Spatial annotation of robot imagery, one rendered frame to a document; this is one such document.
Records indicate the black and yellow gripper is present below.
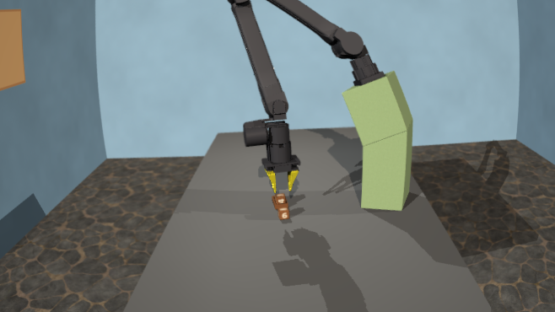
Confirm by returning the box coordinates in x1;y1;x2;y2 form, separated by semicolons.
261;142;300;193

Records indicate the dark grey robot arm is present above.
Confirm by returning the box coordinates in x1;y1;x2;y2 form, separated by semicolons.
228;0;385;161

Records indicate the brown cube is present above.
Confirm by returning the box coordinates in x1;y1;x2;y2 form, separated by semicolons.
275;193;286;204
277;207;289;220

